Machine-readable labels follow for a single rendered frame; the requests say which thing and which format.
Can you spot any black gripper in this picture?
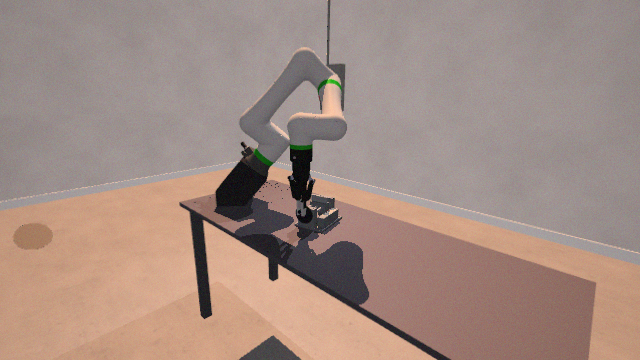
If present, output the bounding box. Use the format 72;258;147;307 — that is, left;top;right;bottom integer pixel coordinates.
287;162;316;216

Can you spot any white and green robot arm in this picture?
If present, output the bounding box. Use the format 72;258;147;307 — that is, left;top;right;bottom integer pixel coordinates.
239;48;347;176

